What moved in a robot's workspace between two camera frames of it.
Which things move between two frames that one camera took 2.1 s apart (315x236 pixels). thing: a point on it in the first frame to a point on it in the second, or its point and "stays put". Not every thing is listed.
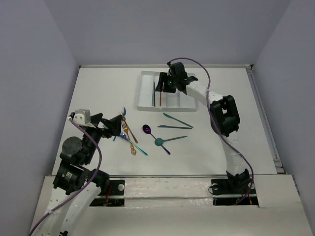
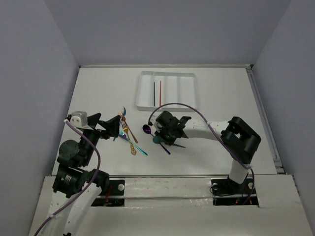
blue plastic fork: [124, 114] stays put
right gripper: [159, 88] to [159, 132]
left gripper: [103, 125] stays put
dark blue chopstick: [154, 94] stays put
